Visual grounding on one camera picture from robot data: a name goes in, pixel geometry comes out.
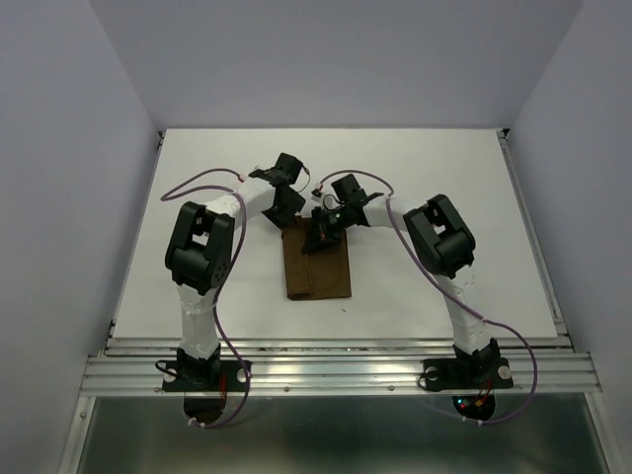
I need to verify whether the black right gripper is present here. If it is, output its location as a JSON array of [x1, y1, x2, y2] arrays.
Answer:
[[301, 203, 352, 255]]

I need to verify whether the brown cloth napkin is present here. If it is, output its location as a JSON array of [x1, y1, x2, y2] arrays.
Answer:
[[281, 216, 352, 301]]

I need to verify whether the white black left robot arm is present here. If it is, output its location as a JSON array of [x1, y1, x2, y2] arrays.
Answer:
[[157, 153, 305, 389]]

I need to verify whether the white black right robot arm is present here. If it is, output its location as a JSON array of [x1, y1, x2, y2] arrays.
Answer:
[[301, 174, 500, 390]]

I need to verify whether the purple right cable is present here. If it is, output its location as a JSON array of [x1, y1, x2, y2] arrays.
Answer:
[[318, 170, 539, 427]]

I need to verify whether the purple cable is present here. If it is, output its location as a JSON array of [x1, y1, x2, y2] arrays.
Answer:
[[161, 169, 253, 431], [318, 170, 539, 427]]

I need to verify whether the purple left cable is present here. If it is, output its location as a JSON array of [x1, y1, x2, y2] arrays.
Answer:
[[161, 169, 253, 431]]

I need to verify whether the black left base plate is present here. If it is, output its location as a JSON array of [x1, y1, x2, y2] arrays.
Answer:
[[154, 359, 246, 393]]

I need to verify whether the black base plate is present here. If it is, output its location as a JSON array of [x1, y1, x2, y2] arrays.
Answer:
[[154, 359, 246, 393], [417, 358, 514, 393]]

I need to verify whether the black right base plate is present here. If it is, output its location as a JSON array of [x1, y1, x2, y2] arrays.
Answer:
[[417, 358, 514, 393]]

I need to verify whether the aluminium rail frame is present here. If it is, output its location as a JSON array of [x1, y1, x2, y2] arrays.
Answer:
[[62, 128, 626, 473]]

